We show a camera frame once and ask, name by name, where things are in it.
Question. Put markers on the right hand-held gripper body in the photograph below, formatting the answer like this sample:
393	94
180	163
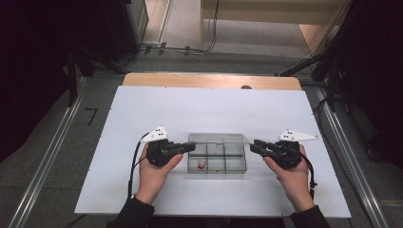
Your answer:
286	155

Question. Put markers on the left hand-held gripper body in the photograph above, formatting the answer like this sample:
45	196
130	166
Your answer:
158	152

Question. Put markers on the small red object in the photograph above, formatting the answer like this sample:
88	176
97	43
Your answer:
201	164

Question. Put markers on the clear plastic compartment box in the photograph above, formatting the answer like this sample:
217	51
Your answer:
221	153

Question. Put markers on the person's left hand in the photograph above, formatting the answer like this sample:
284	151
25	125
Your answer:
153	180

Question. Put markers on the person's right hand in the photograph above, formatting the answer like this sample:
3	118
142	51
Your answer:
294	186

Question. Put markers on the small dark round object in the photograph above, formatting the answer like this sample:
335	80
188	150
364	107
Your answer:
246	87

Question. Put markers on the wooden table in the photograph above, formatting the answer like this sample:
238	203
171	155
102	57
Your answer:
206	80

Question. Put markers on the black metal stand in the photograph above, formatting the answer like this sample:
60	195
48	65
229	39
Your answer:
329	76
73	76

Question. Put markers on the beige wooden furniture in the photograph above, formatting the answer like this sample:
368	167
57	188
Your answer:
269	14

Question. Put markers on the dark cabinet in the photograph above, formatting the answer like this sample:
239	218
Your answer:
126	25

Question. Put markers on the metal floor rail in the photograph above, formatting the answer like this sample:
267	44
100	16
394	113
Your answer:
47	155
348	148

